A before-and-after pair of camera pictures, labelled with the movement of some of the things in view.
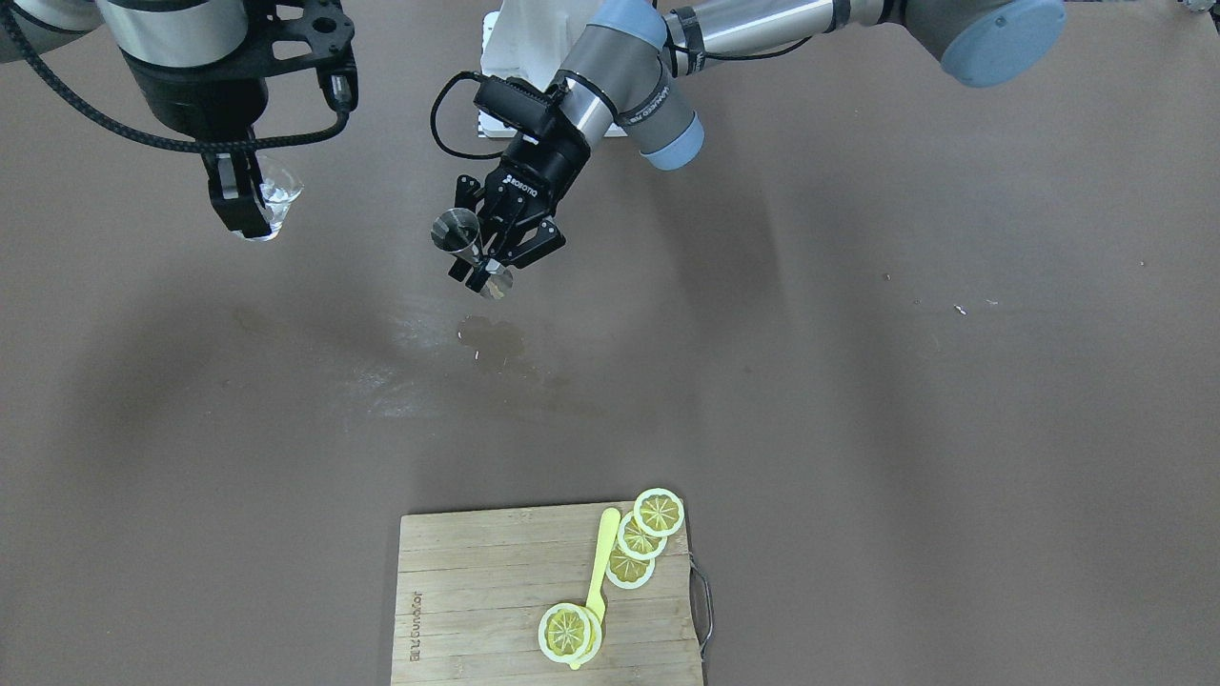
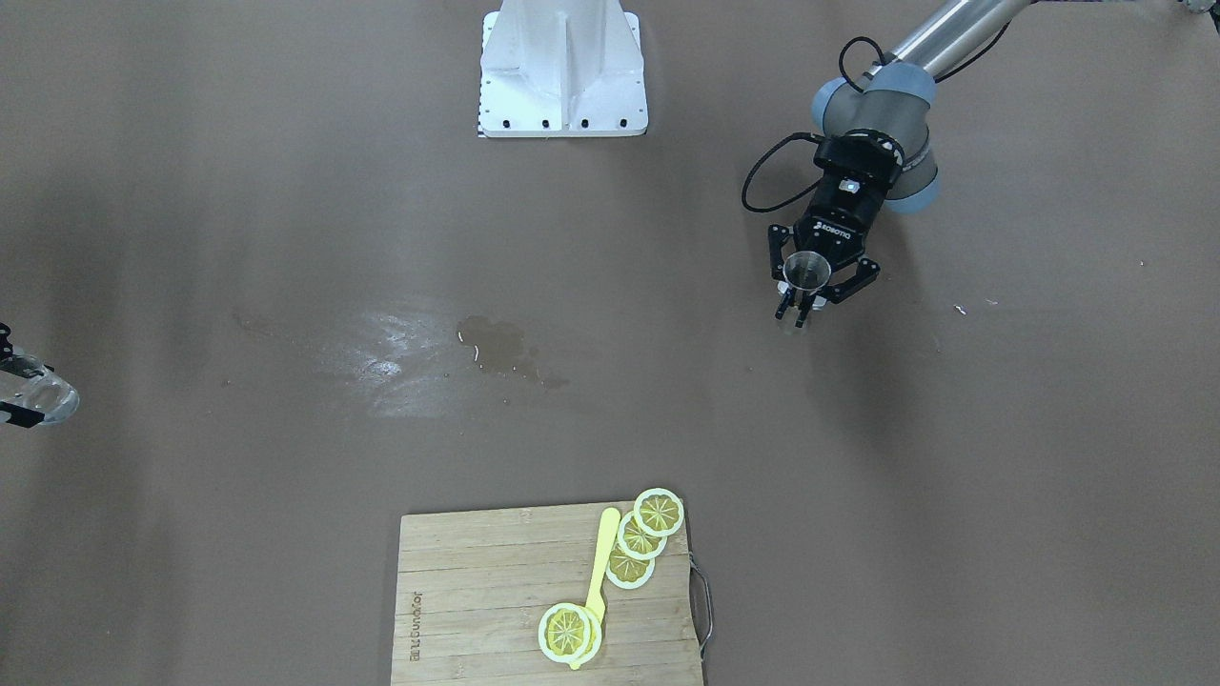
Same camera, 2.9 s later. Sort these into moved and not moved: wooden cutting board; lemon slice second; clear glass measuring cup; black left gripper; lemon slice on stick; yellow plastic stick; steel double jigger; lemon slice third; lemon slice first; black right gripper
Moved: black left gripper; steel double jigger; clear glass measuring cup; black right gripper
Not moved: lemon slice third; yellow plastic stick; lemon slice second; lemon slice first; wooden cutting board; lemon slice on stick
